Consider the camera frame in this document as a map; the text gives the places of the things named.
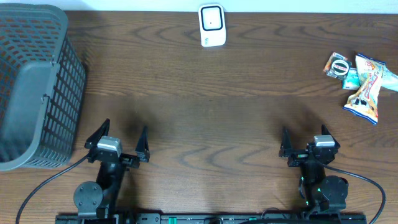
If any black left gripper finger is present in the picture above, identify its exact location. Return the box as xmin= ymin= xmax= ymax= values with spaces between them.
xmin=135 ymin=126 xmax=150 ymax=162
xmin=85 ymin=118 xmax=110 ymax=149

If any yellow snack chip bag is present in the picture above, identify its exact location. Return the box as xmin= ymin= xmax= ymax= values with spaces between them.
xmin=343 ymin=54 xmax=384 ymax=125

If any green Kleenex tissue pack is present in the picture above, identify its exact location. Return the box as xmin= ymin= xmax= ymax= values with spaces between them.
xmin=342 ymin=68 xmax=361 ymax=90

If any green Zam-Buk ointment box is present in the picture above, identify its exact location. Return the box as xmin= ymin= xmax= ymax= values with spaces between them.
xmin=326 ymin=58 xmax=352 ymax=80

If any orange Kleenex tissue pack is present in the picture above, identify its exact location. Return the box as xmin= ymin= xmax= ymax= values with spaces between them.
xmin=323 ymin=52 xmax=348 ymax=73

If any large wet wipes pack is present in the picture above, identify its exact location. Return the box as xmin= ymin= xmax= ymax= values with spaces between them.
xmin=382 ymin=65 xmax=398 ymax=92

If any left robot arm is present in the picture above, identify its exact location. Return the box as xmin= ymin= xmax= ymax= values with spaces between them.
xmin=73 ymin=119 xmax=150 ymax=223

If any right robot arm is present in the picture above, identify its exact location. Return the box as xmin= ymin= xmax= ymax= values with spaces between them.
xmin=279 ymin=125 xmax=349 ymax=220

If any white barcode scanner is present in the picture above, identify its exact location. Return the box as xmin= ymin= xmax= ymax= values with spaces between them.
xmin=198 ymin=4 xmax=226 ymax=47

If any grey plastic mesh basket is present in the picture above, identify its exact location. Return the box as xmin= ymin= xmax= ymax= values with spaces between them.
xmin=1 ymin=3 xmax=86 ymax=171

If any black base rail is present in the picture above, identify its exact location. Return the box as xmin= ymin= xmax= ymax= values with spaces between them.
xmin=55 ymin=211 xmax=366 ymax=224

